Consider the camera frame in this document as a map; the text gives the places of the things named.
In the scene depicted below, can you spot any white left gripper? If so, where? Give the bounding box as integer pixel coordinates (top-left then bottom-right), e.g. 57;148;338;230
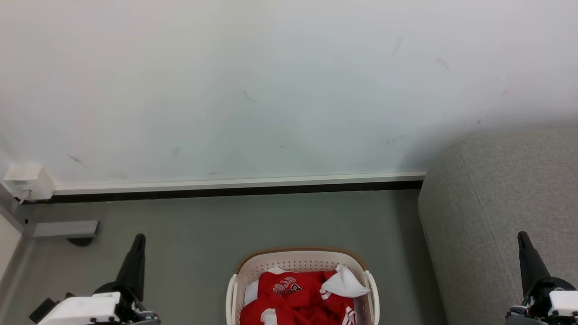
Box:
38;233;161;325

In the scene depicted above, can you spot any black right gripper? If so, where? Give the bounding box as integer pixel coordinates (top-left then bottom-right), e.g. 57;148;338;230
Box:
505;231;578;325

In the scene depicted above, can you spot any red jersey with lettering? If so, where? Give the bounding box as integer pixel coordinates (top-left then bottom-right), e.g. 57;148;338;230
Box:
239;267;357;325

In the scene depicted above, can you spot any grey fabric sofa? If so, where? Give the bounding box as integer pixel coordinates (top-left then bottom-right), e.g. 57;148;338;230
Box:
417;128;578;325

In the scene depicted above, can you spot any grey metal foot bar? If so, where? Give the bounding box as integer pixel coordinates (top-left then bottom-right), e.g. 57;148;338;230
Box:
32;220;99;239

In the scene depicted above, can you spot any white black baseboard strip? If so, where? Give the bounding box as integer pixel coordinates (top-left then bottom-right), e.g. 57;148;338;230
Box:
23;171;428;204

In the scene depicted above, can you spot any white plastic laundry basket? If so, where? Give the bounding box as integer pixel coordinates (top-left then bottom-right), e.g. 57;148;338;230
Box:
226;247;380;325

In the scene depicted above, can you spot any grey cabinet frame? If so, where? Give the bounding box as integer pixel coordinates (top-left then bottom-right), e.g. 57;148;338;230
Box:
0;183;35;298

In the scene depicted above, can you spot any white wall socket box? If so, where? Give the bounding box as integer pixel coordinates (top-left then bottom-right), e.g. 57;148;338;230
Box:
3;163;56;202

